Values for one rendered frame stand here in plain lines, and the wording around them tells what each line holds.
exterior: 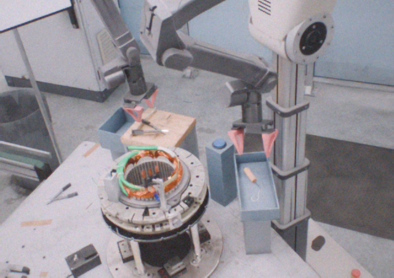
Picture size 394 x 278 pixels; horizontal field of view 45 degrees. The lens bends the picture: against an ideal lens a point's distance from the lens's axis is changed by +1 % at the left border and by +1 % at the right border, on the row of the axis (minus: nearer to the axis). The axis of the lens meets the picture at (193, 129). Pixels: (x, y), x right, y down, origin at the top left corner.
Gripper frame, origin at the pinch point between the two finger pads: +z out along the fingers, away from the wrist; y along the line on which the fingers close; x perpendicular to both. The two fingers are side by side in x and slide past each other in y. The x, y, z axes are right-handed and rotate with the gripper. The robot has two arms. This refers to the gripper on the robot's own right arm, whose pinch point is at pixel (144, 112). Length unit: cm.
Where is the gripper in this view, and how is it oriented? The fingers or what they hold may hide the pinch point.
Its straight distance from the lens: 160.3
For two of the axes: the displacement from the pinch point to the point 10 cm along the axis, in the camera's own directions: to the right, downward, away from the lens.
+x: 9.0, 1.7, -4.1
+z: 1.4, 7.7, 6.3
